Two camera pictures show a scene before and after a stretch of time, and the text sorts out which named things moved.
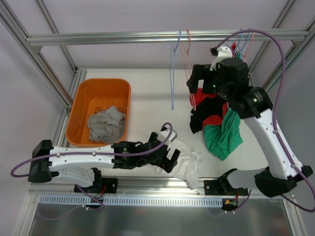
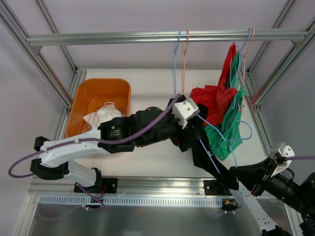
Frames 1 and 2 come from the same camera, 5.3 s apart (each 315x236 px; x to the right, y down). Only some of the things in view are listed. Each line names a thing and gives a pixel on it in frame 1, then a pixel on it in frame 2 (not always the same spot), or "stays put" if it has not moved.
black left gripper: [162, 151] to [191, 131]
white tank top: [187, 167] to [104, 114]
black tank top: [210, 106] to [204, 156]
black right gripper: [200, 75] to [257, 177]
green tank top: [221, 137] stays put
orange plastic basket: [93, 96] stays put
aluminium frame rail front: [136, 187] stays put
